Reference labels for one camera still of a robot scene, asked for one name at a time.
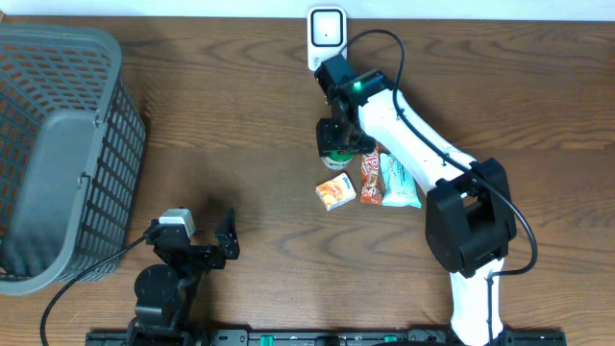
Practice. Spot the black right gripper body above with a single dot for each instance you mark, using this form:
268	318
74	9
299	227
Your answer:
367	144

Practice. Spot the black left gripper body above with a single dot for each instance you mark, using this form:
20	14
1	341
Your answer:
209	259

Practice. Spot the green lid jar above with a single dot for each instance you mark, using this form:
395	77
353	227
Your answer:
337	161

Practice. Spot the small orange box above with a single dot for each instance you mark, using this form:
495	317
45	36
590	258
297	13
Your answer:
336	192

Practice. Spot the red chocolate bar wrapper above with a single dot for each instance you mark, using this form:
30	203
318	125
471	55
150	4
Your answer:
370	178

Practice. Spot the light green tissue pack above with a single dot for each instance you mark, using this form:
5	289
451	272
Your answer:
400	188

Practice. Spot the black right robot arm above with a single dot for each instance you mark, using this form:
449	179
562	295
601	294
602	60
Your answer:
469	219

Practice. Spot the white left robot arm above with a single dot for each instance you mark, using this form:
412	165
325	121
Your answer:
165	292

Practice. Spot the grey plastic basket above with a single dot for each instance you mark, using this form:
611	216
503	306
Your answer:
72	149

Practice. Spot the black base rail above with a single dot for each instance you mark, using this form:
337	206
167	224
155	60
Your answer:
245	338

